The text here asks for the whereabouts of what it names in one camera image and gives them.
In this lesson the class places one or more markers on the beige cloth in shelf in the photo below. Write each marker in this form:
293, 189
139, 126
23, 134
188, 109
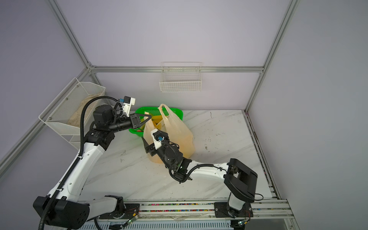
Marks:
75, 118

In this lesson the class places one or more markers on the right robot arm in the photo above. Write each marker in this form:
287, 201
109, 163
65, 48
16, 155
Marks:
237, 177

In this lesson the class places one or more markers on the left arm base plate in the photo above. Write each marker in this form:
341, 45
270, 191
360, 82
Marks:
126, 211

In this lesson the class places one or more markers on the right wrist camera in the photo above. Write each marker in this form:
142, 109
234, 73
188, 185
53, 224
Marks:
158, 137

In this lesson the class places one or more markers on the banana print plastic bag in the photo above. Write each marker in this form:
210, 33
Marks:
176, 129

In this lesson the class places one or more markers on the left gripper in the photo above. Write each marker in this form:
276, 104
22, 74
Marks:
134, 119

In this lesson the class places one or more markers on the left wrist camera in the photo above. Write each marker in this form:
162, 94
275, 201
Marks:
126, 104

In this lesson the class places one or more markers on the upper white mesh shelf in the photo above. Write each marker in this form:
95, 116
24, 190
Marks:
59, 112

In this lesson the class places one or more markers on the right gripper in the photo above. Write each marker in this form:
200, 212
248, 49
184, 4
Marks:
148, 149

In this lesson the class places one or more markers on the white wire wall basket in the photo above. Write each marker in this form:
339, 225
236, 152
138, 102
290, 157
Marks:
180, 77

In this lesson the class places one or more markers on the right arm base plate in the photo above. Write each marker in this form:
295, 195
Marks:
223, 210

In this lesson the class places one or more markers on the aluminium mounting rail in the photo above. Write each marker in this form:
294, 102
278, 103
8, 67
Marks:
186, 210

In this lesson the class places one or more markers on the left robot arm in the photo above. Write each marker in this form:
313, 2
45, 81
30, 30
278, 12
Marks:
61, 207

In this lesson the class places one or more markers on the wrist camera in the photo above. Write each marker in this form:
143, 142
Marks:
158, 137
126, 104

